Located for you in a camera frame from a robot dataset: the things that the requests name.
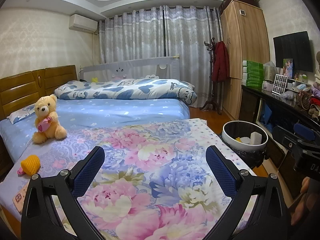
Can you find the grey bed guard rail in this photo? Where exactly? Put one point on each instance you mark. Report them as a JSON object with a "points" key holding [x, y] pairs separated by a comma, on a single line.
{"points": [[140, 66]]}

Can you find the clear plastic bag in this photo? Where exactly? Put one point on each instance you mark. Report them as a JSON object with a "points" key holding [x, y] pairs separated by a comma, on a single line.
{"points": [[269, 70]]}

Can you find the small yellow toy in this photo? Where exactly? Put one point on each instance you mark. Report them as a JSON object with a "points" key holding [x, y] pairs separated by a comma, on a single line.
{"points": [[94, 79]]}

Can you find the small pink toy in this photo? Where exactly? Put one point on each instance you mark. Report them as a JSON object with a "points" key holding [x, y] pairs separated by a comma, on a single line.
{"points": [[20, 171]]}

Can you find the standing photo frame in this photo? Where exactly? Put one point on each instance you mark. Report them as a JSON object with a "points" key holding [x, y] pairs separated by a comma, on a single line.
{"points": [[288, 68]]}

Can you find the blue and white quilt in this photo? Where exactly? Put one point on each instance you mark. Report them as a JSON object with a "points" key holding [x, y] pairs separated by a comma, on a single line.
{"points": [[125, 88]]}

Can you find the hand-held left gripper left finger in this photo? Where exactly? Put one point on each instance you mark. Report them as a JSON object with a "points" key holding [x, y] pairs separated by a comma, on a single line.
{"points": [[87, 172]]}

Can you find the person's right hand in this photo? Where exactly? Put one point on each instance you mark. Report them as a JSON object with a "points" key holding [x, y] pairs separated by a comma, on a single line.
{"points": [[298, 210]]}

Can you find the sheet of small photos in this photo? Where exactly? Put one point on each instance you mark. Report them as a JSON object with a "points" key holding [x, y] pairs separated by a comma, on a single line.
{"points": [[279, 84]]}

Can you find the red coat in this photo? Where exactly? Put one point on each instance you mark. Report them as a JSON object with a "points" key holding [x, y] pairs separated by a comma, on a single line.
{"points": [[221, 62]]}

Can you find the yellow teddy bear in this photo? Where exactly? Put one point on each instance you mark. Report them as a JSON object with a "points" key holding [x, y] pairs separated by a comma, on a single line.
{"points": [[47, 117]]}

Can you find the black television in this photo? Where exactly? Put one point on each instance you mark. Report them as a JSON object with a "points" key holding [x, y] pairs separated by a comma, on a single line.
{"points": [[292, 50]]}

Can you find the white and pink pack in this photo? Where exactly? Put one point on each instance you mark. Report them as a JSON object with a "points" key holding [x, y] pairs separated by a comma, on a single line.
{"points": [[266, 85]]}

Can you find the floral blanket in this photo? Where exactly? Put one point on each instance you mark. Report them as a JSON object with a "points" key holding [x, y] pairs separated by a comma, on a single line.
{"points": [[150, 155]]}

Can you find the stack of green boxes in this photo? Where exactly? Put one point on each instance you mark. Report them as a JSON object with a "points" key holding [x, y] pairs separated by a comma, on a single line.
{"points": [[252, 73]]}

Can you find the grey patterned curtain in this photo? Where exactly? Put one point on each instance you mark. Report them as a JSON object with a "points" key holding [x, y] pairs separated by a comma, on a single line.
{"points": [[132, 37], [190, 37]]}

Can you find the white trash bin black liner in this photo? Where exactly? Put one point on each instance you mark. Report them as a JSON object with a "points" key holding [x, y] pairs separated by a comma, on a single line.
{"points": [[232, 143]]}

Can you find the white air conditioner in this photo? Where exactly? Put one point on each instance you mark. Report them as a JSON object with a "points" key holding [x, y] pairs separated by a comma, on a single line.
{"points": [[83, 23]]}

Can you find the black cabinet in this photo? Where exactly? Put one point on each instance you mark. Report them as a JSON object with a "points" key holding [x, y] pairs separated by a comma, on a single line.
{"points": [[250, 105]]}

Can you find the white and yellow sponge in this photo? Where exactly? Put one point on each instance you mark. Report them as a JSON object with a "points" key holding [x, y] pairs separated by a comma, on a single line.
{"points": [[256, 138]]}

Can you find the pink phone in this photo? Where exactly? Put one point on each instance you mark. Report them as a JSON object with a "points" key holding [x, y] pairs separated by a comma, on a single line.
{"points": [[20, 200]]}

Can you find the bed with blue sheet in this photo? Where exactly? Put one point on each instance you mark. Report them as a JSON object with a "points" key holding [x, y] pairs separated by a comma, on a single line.
{"points": [[112, 110]]}

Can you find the blue patterned pillow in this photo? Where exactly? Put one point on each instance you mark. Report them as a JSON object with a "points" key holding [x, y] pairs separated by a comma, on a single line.
{"points": [[20, 113]]}

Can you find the brown patterned bag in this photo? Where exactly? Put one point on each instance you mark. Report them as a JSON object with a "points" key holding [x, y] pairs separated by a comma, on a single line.
{"points": [[303, 100]]}

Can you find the grey plastic bag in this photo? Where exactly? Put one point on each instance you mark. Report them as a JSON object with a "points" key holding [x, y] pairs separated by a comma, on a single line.
{"points": [[288, 95]]}

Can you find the yellow foam fruit net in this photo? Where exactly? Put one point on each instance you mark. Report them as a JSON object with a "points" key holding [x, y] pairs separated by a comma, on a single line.
{"points": [[31, 165]]}

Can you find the wooden headboard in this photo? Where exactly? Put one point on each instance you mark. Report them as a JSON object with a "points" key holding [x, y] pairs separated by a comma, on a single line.
{"points": [[25, 87]]}

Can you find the wooden wardrobe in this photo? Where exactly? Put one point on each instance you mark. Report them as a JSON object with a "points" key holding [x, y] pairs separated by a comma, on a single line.
{"points": [[242, 42]]}

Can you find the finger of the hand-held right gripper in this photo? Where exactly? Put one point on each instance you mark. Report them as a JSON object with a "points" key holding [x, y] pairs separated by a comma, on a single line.
{"points": [[282, 136], [303, 131]]}

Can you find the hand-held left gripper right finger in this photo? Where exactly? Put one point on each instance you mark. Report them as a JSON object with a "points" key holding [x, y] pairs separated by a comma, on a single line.
{"points": [[221, 172]]}

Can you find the dark wooden coat rack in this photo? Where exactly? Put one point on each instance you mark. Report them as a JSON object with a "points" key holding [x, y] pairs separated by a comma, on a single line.
{"points": [[212, 100]]}

